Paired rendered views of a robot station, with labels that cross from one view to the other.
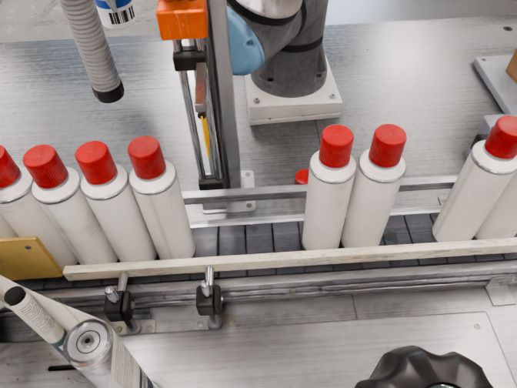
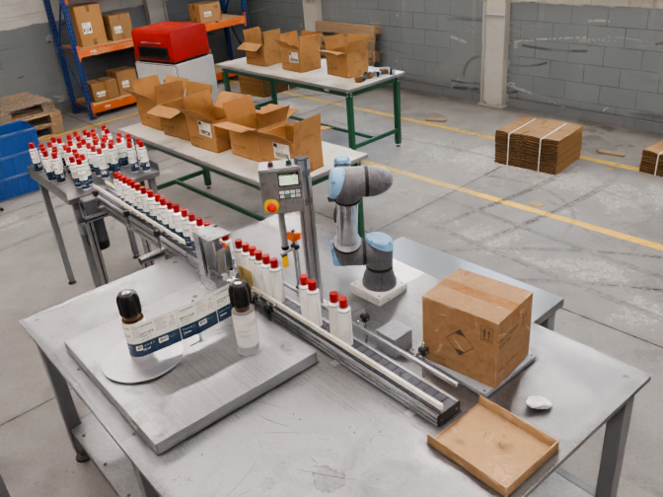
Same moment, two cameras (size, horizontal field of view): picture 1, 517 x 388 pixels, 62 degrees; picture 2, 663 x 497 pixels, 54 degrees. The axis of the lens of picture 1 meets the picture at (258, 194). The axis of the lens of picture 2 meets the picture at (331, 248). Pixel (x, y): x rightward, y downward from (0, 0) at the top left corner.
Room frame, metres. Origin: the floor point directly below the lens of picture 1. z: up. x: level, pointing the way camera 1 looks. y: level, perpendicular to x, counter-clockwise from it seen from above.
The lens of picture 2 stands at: (-0.90, -1.93, 2.37)
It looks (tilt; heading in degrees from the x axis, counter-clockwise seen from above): 28 degrees down; 53
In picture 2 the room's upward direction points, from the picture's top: 5 degrees counter-clockwise
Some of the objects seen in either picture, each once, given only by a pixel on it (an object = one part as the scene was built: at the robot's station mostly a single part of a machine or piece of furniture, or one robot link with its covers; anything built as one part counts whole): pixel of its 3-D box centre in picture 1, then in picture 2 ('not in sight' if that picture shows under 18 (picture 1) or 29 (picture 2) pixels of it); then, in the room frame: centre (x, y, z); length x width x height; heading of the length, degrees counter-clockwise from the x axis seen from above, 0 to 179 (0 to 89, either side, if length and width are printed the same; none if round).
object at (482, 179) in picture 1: (477, 188); (335, 316); (0.33, -0.27, 0.98); 0.05 x 0.05 x 0.20
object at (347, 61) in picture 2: not in sight; (343, 55); (3.35, 3.30, 0.97); 0.43 x 0.42 x 0.37; 1
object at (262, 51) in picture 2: not in sight; (262, 45); (3.19, 4.54, 0.97); 0.51 x 0.36 x 0.37; 7
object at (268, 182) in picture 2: not in sight; (282, 186); (0.40, 0.11, 1.38); 0.17 x 0.10 x 0.19; 147
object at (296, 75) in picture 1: (290, 51); (379, 272); (0.73, -0.07, 0.92); 0.15 x 0.15 x 0.10
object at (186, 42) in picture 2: not in sight; (177, 78); (2.52, 5.48, 0.61); 0.70 x 0.60 x 1.22; 106
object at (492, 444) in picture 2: not in sight; (491, 442); (0.35, -0.99, 0.85); 0.30 x 0.26 x 0.04; 92
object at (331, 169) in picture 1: (328, 196); (306, 298); (0.32, -0.08, 0.98); 0.05 x 0.05 x 0.20
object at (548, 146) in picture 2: not in sight; (538, 144); (4.26, 1.59, 0.16); 0.65 x 0.54 x 0.32; 99
